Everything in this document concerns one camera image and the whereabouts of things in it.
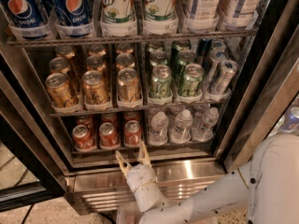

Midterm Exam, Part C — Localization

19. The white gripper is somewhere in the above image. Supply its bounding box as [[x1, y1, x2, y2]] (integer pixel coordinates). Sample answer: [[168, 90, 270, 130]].
[[115, 141, 167, 212]]

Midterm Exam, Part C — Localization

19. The red coke can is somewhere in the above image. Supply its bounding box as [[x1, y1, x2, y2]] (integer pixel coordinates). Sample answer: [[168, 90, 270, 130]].
[[72, 125, 95, 151], [123, 111, 141, 122], [99, 122, 120, 149], [124, 120, 142, 147]]

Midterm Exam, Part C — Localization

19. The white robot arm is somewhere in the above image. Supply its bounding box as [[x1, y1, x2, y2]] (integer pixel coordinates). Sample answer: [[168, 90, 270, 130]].
[[116, 134, 299, 224]]

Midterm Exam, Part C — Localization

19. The front right gold can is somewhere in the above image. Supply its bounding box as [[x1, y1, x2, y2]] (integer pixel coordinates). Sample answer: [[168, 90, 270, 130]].
[[118, 68, 140, 103]]

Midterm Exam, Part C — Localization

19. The front left green can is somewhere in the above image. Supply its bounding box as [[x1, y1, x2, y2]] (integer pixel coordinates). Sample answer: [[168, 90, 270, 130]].
[[149, 65, 172, 99]]

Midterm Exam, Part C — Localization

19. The front middle gold can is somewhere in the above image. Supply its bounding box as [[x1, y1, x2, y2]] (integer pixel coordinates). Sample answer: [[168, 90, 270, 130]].
[[82, 70, 109, 105]]

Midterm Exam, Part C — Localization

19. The front right green can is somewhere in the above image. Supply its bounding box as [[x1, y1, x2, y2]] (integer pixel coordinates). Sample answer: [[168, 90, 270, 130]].
[[178, 63, 204, 97]]

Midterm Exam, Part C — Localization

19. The second row right gold can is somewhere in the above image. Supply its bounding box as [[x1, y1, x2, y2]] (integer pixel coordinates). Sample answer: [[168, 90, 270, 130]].
[[116, 53, 135, 70]]

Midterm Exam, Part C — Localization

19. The second row gold can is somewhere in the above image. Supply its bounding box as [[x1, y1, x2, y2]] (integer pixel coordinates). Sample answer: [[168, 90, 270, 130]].
[[116, 53, 135, 70], [86, 55, 107, 73], [50, 57, 73, 78]]

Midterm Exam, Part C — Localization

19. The stainless steel fridge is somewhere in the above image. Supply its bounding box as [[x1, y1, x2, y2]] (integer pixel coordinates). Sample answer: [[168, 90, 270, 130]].
[[0, 0, 299, 215]]

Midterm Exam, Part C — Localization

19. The second row middle gold can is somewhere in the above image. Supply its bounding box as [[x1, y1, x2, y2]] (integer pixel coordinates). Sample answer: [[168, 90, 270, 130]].
[[86, 55, 107, 73]]

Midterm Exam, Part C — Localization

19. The second row left green can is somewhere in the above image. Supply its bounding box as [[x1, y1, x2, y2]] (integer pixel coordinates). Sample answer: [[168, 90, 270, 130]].
[[149, 50, 168, 67]]

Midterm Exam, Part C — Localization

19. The second row green can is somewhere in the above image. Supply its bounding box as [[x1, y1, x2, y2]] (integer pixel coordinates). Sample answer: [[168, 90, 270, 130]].
[[174, 49, 195, 79], [149, 50, 168, 67]]

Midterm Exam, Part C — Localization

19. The front left gold can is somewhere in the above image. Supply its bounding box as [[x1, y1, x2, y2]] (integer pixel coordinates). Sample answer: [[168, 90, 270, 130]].
[[46, 73, 78, 108]]

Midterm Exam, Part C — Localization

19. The second row right green can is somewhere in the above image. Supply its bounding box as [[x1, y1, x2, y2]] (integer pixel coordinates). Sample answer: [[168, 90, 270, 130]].
[[174, 49, 195, 79]]

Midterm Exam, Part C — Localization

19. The front silver slim can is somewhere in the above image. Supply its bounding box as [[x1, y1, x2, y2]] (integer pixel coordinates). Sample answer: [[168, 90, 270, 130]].
[[210, 60, 238, 95]]

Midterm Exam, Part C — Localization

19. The silver slim can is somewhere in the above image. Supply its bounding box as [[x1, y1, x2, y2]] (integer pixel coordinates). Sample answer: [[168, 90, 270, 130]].
[[210, 60, 238, 95], [205, 49, 228, 83]]

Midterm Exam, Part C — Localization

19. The second row left gold can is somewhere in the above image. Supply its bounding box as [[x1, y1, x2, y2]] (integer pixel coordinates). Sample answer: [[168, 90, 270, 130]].
[[50, 57, 73, 78]]

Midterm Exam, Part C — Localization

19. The blue can behind glass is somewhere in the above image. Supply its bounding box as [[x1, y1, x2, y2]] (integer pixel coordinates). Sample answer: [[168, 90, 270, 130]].
[[279, 105, 299, 133]]

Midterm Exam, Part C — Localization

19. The left clear water bottle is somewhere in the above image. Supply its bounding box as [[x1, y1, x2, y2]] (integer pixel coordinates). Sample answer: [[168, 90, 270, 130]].
[[149, 111, 169, 146]]

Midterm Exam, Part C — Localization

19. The clear water bottle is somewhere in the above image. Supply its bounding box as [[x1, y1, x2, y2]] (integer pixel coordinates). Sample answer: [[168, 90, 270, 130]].
[[170, 109, 192, 144], [192, 107, 220, 142], [149, 111, 169, 146]]

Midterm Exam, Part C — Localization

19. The clear plastic bin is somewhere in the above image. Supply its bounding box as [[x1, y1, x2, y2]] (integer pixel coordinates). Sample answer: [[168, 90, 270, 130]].
[[116, 202, 218, 224]]

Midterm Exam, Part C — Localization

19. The middle clear water bottle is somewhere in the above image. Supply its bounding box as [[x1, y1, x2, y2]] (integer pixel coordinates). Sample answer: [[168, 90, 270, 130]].
[[170, 109, 192, 144]]

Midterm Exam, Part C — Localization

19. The right clear water bottle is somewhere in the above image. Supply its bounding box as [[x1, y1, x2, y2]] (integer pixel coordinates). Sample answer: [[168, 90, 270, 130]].
[[192, 107, 220, 142]]

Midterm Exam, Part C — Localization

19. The left 7up bottle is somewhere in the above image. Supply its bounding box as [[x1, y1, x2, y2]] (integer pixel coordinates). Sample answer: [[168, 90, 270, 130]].
[[102, 0, 135, 36]]

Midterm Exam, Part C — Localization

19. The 7up bottle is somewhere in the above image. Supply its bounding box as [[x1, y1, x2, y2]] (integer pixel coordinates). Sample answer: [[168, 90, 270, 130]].
[[142, 0, 178, 35], [102, 0, 135, 36]]

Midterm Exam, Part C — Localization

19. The right 7up bottle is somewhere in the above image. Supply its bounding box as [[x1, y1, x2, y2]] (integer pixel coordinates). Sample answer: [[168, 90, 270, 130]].
[[142, 0, 178, 35]]

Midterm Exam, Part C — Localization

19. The right blue pepsi bottle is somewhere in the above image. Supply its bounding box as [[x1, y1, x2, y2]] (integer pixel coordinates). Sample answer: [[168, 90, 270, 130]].
[[54, 0, 93, 38]]

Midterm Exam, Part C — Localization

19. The blue pepsi bottle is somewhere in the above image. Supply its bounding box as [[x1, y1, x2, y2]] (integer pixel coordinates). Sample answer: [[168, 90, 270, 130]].
[[0, 0, 48, 29], [54, 0, 93, 38]]

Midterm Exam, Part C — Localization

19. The left white labelled bottle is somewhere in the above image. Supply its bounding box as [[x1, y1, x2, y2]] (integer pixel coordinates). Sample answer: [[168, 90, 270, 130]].
[[184, 0, 220, 34]]

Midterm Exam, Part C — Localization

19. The white labelled bottle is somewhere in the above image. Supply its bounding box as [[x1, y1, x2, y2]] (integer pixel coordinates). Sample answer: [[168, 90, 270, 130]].
[[184, 0, 220, 34], [219, 0, 260, 31]]

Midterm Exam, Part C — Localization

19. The right white labelled bottle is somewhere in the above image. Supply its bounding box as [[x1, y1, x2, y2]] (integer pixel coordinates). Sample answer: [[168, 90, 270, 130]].
[[219, 0, 260, 31]]

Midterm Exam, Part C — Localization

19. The left blue pepsi bottle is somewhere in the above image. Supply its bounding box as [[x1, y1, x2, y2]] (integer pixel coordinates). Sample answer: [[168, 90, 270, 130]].
[[0, 0, 48, 29]]

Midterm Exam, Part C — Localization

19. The black cable on floor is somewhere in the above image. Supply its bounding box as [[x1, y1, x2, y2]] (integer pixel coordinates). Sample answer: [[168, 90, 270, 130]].
[[21, 203, 36, 224]]

